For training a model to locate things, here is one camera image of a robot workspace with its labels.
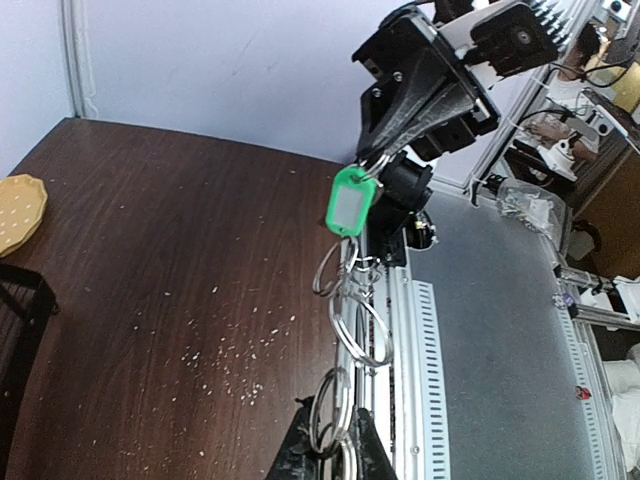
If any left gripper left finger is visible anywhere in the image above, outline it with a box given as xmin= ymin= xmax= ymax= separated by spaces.
xmin=267 ymin=396 xmax=318 ymax=480

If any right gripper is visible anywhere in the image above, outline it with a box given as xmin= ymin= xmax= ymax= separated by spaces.
xmin=351 ymin=5 xmax=499 ymax=162

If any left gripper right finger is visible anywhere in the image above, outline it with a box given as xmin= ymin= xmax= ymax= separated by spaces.
xmin=349 ymin=408 xmax=398 ymax=480

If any metal keyring disc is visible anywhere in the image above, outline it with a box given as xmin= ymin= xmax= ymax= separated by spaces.
xmin=308 ymin=237 xmax=394 ymax=479

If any black wire dish rack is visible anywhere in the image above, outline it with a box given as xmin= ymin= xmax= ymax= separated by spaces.
xmin=1 ymin=263 xmax=59 ymax=450

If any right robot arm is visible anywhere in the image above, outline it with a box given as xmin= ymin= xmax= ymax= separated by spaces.
xmin=351 ymin=4 xmax=500 ymax=265

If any clear bag of hardware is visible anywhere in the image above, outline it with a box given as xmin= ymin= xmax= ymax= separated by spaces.
xmin=496 ymin=178 xmax=568 ymax=239

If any person in background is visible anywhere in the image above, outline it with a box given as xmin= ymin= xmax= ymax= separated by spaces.
xmin=528 ymin=22 xmax=601 ymax=161

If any yellow dotted plate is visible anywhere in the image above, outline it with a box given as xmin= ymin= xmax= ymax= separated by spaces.
xmin=0 ymin=174 xmax=48 ymax=258

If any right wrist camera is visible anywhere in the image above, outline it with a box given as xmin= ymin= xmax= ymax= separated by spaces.
xmin=442 ymin=1 xmax=566 ymax=78

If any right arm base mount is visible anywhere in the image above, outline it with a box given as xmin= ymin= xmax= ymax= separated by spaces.
xmin=381 ymin=209 xmax=438 ymax=267

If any aluminium front rail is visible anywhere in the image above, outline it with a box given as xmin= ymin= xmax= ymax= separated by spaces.
xmin=334 ymin=184 xmax=631 ymax=480

